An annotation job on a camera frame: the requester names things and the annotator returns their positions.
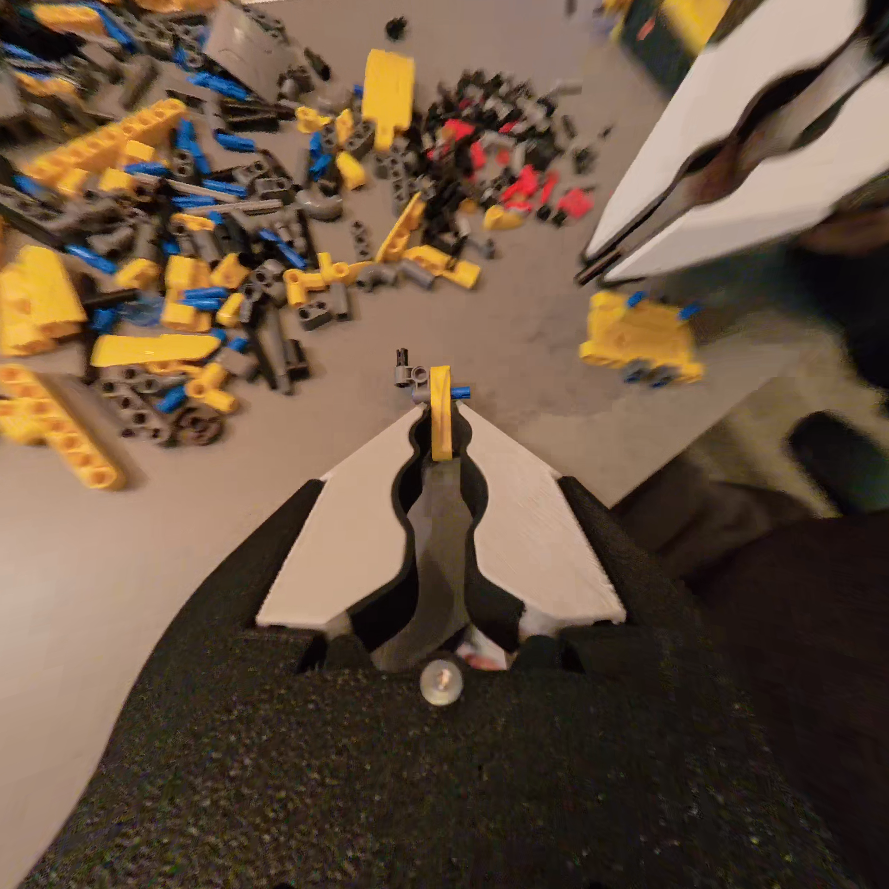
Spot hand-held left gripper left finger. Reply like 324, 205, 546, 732
256, 405, 426, 638

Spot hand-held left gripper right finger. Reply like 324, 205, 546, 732
455, 405, 627, 645

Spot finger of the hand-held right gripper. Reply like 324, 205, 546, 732
601, 45, 889, 287
582, 0, 872, 265

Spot yellow beam with grey connectors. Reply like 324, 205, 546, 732
394, 349, 473, 464

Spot yellow toy brick block assembly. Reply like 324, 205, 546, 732
578, 289, 706, 388

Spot person's black sweater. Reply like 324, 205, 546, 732
611, 472, 889, 889

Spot pile of toy building pieces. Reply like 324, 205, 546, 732
0, 0, 619, 490

